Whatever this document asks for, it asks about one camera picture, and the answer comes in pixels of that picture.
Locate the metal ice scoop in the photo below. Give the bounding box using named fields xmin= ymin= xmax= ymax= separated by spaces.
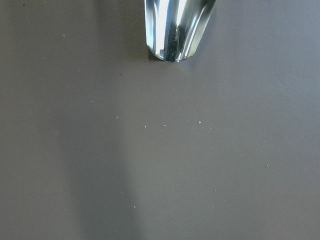
xmin=144 ymin=0 xmax=216 ymax=63

